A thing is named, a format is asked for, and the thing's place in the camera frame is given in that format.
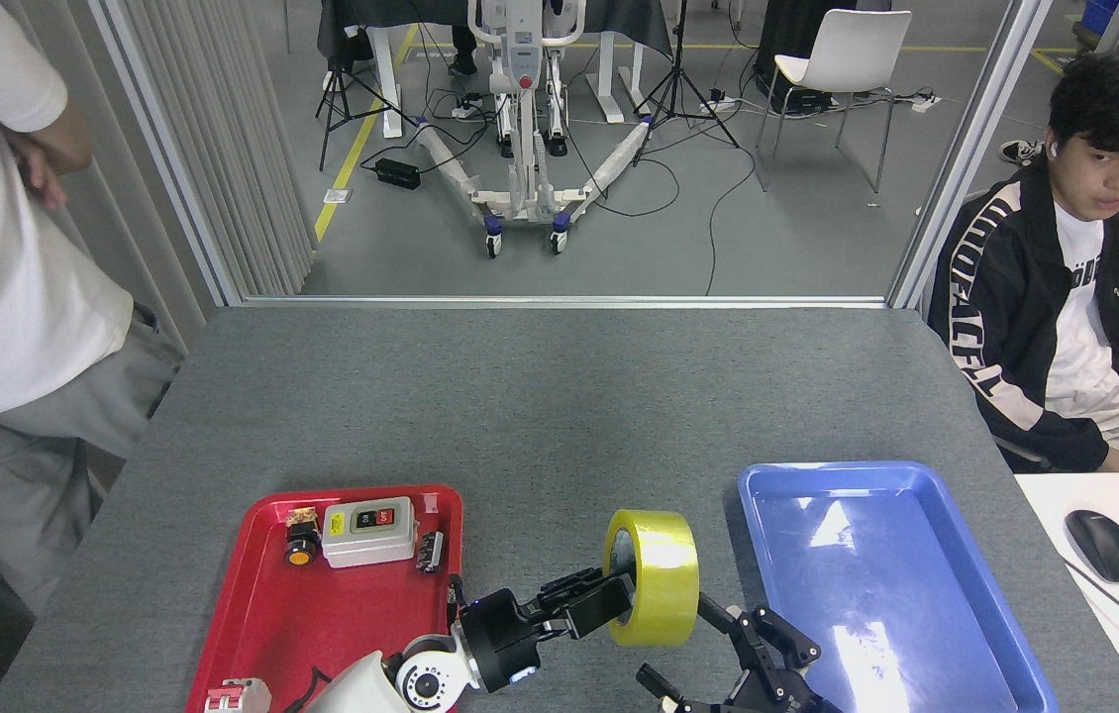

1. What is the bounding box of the blue plastic tray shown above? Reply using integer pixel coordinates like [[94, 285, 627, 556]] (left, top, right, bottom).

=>
[[737, 460, 1061, 713]]

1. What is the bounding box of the seated person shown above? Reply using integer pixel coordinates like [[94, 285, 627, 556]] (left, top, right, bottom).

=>
[[926, 42, 1119, 474]]

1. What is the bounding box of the standing person's hand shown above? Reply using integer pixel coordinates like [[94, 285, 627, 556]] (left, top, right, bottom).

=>
[[10, 137, 65, 211]]

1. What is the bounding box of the table with dark cloth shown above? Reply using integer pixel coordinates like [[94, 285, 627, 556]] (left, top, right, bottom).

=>
[[315, 0, 674, 138]]

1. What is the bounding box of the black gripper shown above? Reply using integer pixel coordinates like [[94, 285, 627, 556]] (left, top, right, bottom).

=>
[[456, 567, 636, 694], [636, 592, 843, 713]]

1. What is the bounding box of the white stand on wheels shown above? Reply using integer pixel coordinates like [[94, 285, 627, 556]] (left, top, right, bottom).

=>
[[414, 0, 655, 260]]

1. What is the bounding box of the grey switch box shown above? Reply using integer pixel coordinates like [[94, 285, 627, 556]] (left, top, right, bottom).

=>
[[322, 496, 419, 569]]

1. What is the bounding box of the black tripod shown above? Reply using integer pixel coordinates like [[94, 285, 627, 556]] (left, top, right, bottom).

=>
[[315, 25, 419, 172], [632, 0, 741, 167]]

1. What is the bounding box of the silver post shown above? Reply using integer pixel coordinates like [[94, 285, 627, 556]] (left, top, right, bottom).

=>
[[89, 0, 244, 306], [884, 0, 1054, 310]]

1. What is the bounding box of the silver rail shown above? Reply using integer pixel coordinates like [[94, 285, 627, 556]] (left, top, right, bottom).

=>
[[241, 294, 889, 310]]

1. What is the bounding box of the white chair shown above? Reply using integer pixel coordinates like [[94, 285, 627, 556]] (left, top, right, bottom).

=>
[[756, 9, 914, 195]]

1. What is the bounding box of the black power adapter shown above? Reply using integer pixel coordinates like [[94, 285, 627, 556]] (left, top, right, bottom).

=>
[[374, 157, 422, 191]]

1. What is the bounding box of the red white circuit breaker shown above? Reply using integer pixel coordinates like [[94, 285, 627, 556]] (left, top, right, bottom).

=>
[[203, 677, 273, 713]]

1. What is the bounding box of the white desk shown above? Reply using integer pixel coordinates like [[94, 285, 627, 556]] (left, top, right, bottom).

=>
[[1013, 472, 1119, 713]]

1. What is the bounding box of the red plastic tray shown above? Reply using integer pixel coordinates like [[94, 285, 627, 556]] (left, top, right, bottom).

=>
[[186, 484, 463, 713]]

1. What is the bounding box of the black orange push button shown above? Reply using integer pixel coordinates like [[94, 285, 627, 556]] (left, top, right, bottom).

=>
[[284, 507, 323, 567]]

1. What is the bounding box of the black computer mouse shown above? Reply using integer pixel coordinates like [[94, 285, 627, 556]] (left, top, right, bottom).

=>
[[1064, 509, 1119, 584]]

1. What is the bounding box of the yellow tape roll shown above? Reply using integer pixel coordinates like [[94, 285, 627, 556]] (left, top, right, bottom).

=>
[[603, 509, 700, 648]]

